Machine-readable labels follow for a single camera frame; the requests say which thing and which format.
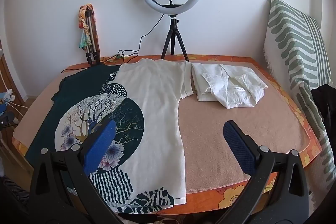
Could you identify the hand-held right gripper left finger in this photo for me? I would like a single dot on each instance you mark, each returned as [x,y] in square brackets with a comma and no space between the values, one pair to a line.
[99,142]

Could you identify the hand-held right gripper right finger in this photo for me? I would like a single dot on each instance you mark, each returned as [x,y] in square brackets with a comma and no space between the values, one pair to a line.
[239,150]

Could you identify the teal and white printed t-shirt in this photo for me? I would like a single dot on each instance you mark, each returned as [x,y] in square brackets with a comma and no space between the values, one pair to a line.
[157,108]

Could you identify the pink fleece blanket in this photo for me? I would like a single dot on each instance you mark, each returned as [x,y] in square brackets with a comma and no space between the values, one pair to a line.
[236,113]

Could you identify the white folded garment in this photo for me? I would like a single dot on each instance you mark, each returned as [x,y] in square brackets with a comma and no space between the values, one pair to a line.
[231,92]

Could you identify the dark cloth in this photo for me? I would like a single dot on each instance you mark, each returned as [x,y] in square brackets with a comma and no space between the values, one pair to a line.
[325,103]

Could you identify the folded tripod with colourful cloth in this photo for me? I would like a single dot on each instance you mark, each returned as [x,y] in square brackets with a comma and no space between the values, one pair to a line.
[85,41]

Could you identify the silver folded tripod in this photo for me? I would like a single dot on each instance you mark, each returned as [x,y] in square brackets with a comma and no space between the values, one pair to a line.
[90,37]

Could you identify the green striped white pillow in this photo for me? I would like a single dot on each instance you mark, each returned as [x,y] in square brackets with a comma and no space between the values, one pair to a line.
[296,43]

